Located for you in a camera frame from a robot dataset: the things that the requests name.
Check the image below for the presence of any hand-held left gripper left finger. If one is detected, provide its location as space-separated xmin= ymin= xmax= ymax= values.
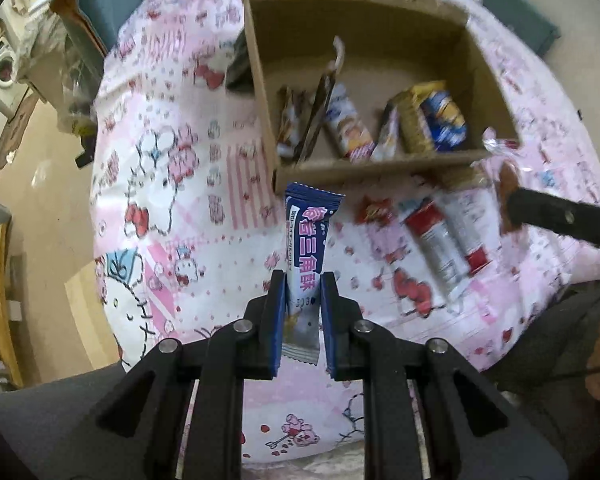
xmin=96 ymin=269 xmax=287 ymax=480

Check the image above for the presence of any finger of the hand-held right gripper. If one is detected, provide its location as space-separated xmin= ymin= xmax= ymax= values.
xmin=500 ymin=187 xmax=600 ymax=251

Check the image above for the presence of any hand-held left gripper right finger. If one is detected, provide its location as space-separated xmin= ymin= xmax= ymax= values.
xmin=321 ymin=271 xmax=566 ymax=480

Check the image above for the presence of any clear brown snack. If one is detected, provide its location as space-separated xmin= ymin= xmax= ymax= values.
xmin=482 ymin=127 xmax=523 ymax=236

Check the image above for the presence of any navy white wafer packet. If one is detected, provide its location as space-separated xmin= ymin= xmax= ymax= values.
xmin=281 ymin=182 xmax=346 ymax=366

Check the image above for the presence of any blue yellow triangular snack packet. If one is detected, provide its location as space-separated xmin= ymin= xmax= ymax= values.
xmin=420 ymin=90 xmax=468 ymax=152

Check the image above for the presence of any small pale snack packet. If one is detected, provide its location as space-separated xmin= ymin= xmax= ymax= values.
xmin=372 ymin=102 xmax=401 ymax=161

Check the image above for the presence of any white printed snack packet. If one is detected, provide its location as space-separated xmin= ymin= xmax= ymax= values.
xmin=325 ymin=82 xmax=376 ymax=161

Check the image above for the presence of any brown white snack packet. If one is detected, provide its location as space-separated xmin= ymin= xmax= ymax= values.
xmin=276 ymin=85 xmax=313 ymax=158

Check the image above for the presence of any dark brown snack packet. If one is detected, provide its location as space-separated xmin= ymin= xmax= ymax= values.
xmin=295 ymin=37 xmax=346 ymax=163

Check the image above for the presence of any cardboard box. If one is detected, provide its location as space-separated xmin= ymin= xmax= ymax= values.
xmin=225 ymin=0 xmax=523 ymax=196

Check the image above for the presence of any silver packet with red end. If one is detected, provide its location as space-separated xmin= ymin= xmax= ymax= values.
xmin=440 ymin=192 xmax=493 ymax=276
xmin=397 ymin=199 xmax=473 ymax=306

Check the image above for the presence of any person's right leg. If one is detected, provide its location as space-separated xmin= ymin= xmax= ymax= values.
xmin=480 ymin=280 xmax=600 ymax=411

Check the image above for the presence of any small red snack packet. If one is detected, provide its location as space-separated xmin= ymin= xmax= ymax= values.
xmin=355 ymin=196 xmax=398 ymax=226

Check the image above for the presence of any pink cartoon printed bedsheet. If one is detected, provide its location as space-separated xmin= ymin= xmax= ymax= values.
xmin=90 ymin=0 xmax=600 ymax=466

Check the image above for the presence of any yellow wooden chair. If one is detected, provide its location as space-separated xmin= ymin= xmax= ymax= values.
xmin=0 ymin=220 xmax=26 ymax=388

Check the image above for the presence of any clear plastic bag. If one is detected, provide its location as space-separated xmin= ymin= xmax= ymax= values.
xmin=17 ymin=10 xmax=106 ymax=136

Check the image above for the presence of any white washing machine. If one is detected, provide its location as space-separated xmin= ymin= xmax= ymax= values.
xmin=0 ymin=35 xmax=31 ymax=116

